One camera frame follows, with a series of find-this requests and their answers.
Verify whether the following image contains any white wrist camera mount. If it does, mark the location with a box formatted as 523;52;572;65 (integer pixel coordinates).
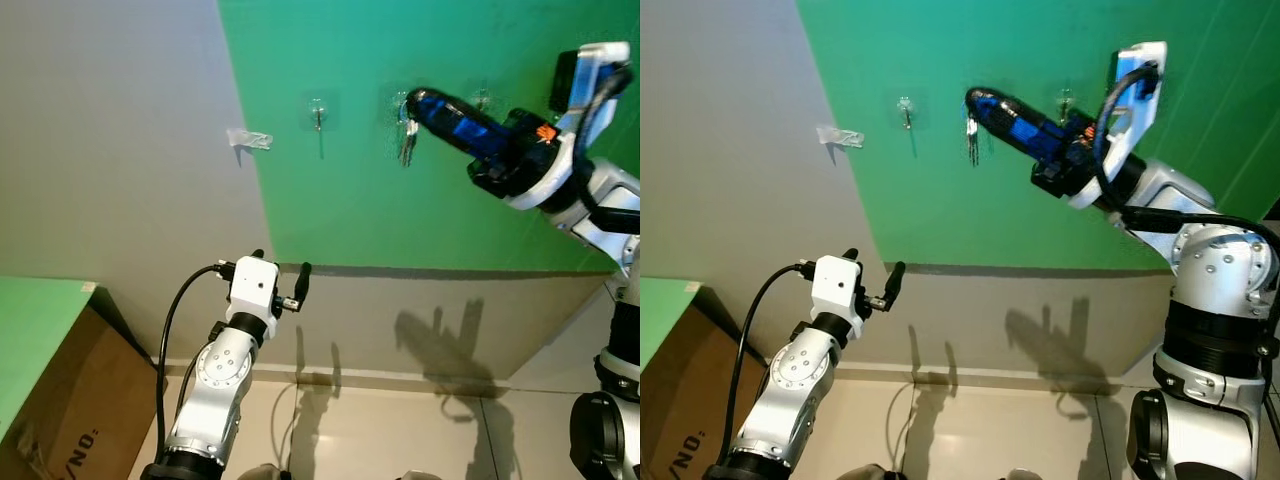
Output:
810;255;864;321
1065;42;1169;211
505;42;633;213
227;256;282;321

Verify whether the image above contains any green wall board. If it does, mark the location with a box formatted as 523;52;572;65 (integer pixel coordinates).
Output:
795;0;1280;273
218;0;641;273

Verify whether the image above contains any brown cardboard box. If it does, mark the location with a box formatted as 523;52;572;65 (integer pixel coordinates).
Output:
640;312;743;480
0;305;163;480

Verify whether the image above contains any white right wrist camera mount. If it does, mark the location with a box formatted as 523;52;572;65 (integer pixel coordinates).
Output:
505;42;633;213
1065;42;1169;211

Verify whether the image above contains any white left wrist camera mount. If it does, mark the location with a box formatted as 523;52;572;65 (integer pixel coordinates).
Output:
810;255;864;321
227;256;282;321

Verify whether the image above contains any green board on box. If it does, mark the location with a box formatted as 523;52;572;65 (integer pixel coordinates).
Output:
640;277;708;369
0;277;98;443

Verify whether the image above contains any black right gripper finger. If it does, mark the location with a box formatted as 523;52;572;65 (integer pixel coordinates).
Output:
408;88;511;131
425;112;521;166
965;87;1066;131
985;112;1076;166

